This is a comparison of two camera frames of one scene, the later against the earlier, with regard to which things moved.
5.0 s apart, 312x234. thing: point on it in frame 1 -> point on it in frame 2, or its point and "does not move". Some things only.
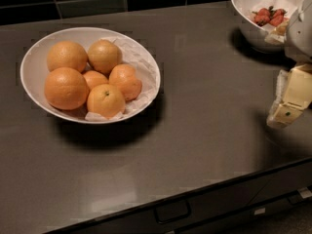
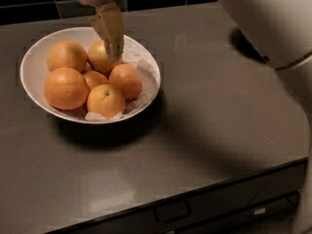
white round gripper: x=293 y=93 -> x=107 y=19
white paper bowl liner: x=146 y=72 does not move
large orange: x=65 y=89 does not move
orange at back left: x=66 y=54 does not move
